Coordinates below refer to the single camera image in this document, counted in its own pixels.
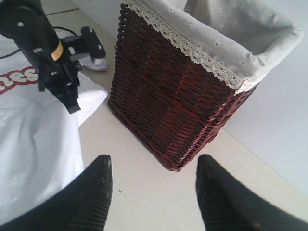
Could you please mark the white t-shirt red print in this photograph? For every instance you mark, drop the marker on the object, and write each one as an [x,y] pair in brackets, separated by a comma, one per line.
[40,151]

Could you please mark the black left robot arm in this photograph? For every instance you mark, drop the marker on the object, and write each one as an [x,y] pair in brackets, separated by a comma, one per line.
[21,20]

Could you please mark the beige dotted basket liner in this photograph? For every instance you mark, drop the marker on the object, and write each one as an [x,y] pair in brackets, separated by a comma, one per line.
[238,41]

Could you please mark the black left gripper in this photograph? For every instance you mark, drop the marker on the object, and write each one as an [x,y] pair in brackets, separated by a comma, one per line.
[57,60]

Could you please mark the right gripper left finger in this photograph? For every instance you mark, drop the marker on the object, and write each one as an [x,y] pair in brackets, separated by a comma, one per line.
[83,205]

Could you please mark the dark red wicker basket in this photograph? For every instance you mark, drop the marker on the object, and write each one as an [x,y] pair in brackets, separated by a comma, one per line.
[173,105]

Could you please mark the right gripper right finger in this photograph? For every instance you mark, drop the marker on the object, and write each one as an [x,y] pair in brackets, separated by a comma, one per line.
[228,205]

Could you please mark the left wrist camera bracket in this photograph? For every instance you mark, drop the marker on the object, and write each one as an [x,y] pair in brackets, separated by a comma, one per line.
[69,98]

